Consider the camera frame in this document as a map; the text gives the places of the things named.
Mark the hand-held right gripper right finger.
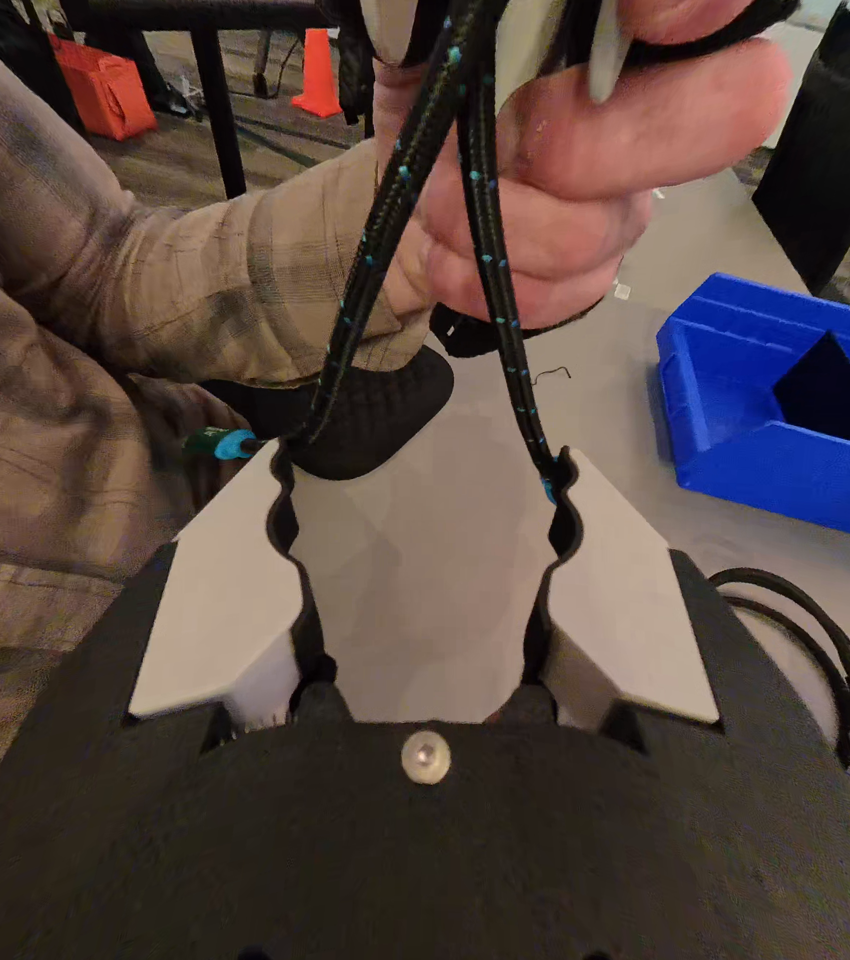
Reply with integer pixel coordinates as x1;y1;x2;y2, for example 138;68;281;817
523;446;724;733

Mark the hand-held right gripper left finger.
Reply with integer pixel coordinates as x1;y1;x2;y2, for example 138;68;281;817
128;443;340;721

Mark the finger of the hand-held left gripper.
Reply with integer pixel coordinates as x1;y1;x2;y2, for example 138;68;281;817
493;0;637;111
358;0;451;70

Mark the black cable with silver plugs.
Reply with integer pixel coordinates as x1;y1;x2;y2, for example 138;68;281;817
707;567;850;880

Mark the blue plastic bin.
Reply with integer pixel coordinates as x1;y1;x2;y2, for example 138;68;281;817
656;270;850;550

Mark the black braided hdmi cable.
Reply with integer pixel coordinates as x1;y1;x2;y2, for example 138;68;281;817
185;0;580;508

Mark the person's left forearm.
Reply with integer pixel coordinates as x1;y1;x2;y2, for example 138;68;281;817
58;143;435;385

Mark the person's left hand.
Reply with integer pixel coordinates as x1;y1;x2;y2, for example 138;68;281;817
373;0;796;331

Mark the orange traffic cone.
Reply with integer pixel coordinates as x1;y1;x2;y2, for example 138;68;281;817
290;27;349;123

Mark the black high-back chair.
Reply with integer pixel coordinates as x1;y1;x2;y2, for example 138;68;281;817
752;0;850;298

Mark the person's plaid shirt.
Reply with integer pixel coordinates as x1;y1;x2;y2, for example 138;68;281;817
0;0;294;819

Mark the black blue-bin divider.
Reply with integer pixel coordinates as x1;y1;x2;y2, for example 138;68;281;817
772;330;850;454

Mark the red plastic container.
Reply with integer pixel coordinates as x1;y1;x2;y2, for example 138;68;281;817
49;33;160;145

